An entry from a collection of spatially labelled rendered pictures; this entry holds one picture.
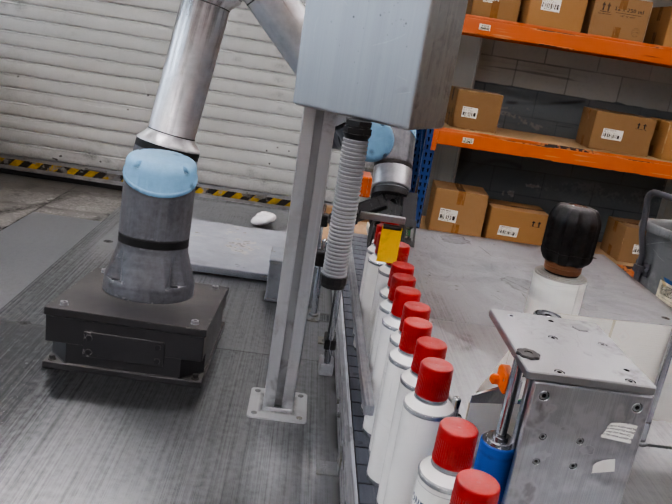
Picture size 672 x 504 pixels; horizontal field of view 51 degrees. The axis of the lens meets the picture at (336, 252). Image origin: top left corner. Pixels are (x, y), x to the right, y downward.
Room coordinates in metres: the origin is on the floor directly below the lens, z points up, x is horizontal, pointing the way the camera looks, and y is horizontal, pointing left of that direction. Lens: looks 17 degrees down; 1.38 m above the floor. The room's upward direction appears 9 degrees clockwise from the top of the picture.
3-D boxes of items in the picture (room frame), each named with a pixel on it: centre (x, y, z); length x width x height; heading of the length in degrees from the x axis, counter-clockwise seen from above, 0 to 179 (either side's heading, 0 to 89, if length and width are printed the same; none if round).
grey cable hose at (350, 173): (0.84, 0.00, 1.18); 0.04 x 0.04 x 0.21
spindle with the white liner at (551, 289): (1.11, -0.37, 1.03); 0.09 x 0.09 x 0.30
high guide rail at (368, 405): (1.30, -0.04, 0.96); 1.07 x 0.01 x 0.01; 4
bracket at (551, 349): (0.60, -0.22, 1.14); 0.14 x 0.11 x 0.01; 4
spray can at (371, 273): (1.10, -0.08, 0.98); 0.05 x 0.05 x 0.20
